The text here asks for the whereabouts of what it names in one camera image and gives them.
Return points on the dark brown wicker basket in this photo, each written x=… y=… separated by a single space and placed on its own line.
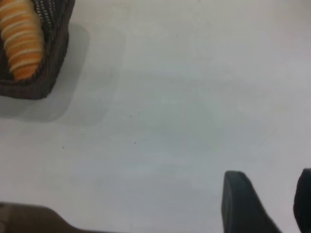
x=52 y=60

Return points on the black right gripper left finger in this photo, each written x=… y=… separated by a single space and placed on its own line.
x=243 y=206

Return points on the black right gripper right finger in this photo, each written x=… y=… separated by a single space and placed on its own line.
x=303 y=199

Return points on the striped orange bread roll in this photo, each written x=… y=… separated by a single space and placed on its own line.
x=23 y=38

